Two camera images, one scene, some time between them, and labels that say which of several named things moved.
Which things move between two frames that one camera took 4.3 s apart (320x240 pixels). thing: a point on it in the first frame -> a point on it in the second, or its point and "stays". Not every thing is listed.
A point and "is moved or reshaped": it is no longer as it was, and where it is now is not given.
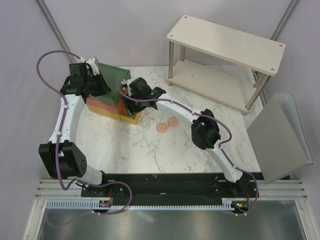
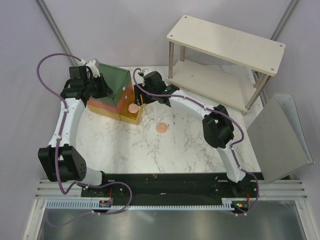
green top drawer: [114, 75] stays
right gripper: [128, 101] -> [137, 98]
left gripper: [104, 88] stays
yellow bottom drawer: [133, 118] stays
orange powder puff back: [173, 122] is moved or reshaped
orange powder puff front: [161, 128] stays
